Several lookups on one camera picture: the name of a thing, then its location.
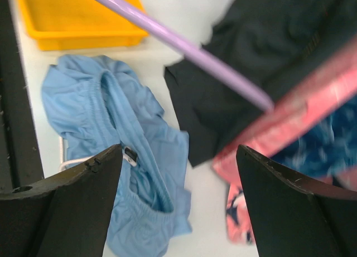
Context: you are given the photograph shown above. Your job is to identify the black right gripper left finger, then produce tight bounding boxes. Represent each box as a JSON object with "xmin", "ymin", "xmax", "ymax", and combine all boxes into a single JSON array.
[{"xmin": 1, "ymin": 144, "xmax": 123, "ymax": 256}]

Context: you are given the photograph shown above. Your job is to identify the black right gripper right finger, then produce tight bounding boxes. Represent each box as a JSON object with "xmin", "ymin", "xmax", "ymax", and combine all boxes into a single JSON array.
[{"xmin": 236, "ymin": 145, "xmax": 356, "ymax": 256}]

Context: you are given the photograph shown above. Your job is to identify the light blue mesh shorts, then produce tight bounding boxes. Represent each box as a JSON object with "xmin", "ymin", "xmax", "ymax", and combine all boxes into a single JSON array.
[{"xmin": 41, "ymin": 55, "xmax": 192, "ymax": 256}]

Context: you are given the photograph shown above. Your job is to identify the lilac plastic hanger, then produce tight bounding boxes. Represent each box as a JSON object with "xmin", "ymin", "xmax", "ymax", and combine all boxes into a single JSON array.
[{"xmin": 96, "ymin": 0, "xmax": 274, "ymax": 112}]

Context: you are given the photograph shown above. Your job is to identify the blue floral shorts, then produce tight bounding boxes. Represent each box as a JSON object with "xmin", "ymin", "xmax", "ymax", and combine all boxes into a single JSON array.
[{"xmin": 271, "ymin": 96, "xmax": 356, "ymax": 177}]

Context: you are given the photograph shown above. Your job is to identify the black shorts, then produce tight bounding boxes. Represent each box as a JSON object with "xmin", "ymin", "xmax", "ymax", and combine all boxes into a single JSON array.
[{"xmin": 165, "ymin": 0, "xmax": 356, "ymax": 166}]

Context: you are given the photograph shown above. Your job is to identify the yellow plastic tray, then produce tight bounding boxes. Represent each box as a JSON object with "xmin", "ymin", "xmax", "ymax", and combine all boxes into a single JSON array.
[{"xmin": 17, "ymin": 0, "xmax": 148, "ymax": 51}]

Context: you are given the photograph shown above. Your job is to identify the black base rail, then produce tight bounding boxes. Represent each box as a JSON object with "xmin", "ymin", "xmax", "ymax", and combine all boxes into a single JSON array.
[{"xmin": 1, "ymin": 0, "xmax": 44, "ymax": 192}]

